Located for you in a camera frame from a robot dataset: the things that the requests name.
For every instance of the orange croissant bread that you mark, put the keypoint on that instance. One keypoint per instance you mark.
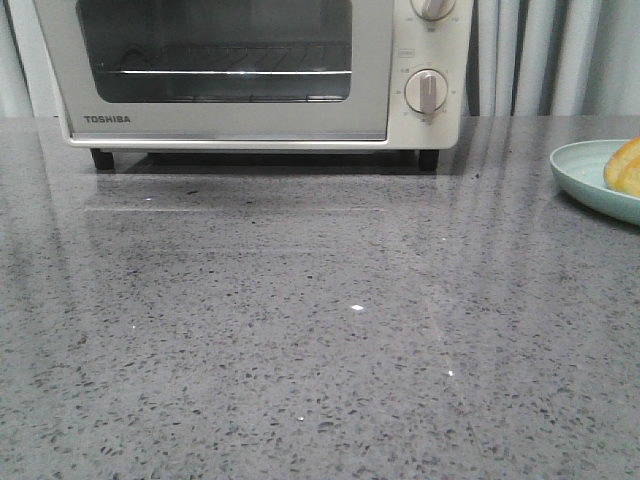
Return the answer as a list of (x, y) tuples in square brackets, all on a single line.
[(621, 172)]

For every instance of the lower oven knob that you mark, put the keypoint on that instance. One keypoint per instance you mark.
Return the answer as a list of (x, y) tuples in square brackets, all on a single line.
[(426, 91)]

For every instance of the oven knob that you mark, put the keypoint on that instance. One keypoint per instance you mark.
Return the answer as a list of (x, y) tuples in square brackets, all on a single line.
[(426, 91), (432, 10)]

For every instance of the glass oven door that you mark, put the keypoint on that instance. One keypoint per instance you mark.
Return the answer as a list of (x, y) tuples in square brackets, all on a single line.
[(78, 32)]

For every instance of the light green plate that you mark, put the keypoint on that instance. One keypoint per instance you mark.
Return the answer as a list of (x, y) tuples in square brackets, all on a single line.
[(578, 169)]

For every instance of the white Toshiba toaster oven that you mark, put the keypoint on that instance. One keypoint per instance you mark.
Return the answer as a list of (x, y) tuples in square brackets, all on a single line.
[(416, 45)]

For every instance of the upper oven knob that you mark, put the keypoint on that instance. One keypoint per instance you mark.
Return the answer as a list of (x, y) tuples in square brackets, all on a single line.
[(432, 10)]

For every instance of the wire oven rack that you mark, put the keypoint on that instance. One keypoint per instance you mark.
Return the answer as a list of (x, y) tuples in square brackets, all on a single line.
[(220, 73)]

